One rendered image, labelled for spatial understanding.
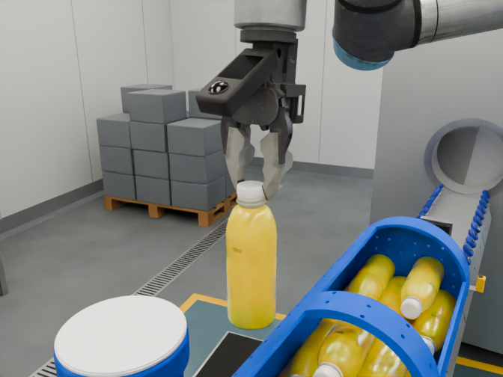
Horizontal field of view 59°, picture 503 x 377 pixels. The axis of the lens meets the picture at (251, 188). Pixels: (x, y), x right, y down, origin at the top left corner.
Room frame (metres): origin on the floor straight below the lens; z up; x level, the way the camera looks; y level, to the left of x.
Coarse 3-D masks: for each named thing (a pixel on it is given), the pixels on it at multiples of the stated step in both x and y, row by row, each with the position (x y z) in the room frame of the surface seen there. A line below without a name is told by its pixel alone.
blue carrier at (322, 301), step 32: (384, 224) 0.97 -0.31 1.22; (416, 224) 0.95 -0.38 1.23; (352, 256) 0.83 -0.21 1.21; (416, 256) 0.97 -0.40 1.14; (448, 256) 0.94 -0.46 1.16; (320, 288) 0.71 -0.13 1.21; (448, 288) 0.93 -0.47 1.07; (288, 320) 0.62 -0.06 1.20; (320, 320) 0.85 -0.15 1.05; (352, 320) 0.59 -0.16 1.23; (384, 320) 0.59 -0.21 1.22; (256, 352) 0.55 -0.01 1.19; (288, 352) 0.72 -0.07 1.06; (416, 352) 0.56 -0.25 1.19; (448, 352) 0.65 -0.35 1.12
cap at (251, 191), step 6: (240, 186) 0.55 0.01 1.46; (246, 186) 0.55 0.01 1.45; (252, 186) 0.55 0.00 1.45; (258, 186) 0.55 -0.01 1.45; (240, 192) 0.55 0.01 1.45; (246, 192) 0.54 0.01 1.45; (252, 192) 0.54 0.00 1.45; (258, 192) 0.55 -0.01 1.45; (240, 198) 0.55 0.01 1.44; (246, 198) 0.55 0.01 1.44; (252, 198) 0.54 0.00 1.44; (258, 198) 0.55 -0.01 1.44; (264, 198) 0.56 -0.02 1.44
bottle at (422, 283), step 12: (420, 264) 0.92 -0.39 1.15; (432, 264) 0.92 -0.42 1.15; (408, 276) 0.89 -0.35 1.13; (420, 276) 0.86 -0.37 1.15; (432, 276) 0.87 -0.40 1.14; (408, 288) 0.83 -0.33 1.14; (420, 288) 0.82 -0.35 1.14; (432, 288) 0.83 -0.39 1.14; (420, 300) 0.80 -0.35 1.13; (432, 300) 0.81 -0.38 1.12
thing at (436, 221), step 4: (424, 216) 1.37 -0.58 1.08; (424, 220) 1.35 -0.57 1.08; (428, 220) 1.35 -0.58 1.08; (432, 220) 1.34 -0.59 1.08; (436, 220) 1.34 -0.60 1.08; (440, 220) 1.34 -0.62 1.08; (444, 220) 1.34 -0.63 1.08; (436, 224) 1.32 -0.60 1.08; (440, 224) 1.32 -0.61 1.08; (444, 224) 1.32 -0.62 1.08; (448, 224) 1.31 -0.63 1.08; (452, 224) 1.31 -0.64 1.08; (440, 228) 1.31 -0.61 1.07; (444, 228) 1.31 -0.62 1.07; (448, 228) 1.30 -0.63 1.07; (452, 228) 1.32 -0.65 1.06; (448, 232) 1.30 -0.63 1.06
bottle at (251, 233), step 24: (240, 216) 0.54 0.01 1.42; (264, 216) 0.54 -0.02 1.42; (240, 240) 0.53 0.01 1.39; (264, 240) 0.53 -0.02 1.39; (240, 264) 0.53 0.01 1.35; (264, 264) 0.53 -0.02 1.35; (240, 288) 0.53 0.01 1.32; (264, 288) 0.53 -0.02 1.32; (240, 312) 0.53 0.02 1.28; (264, 312) 0.53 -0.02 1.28
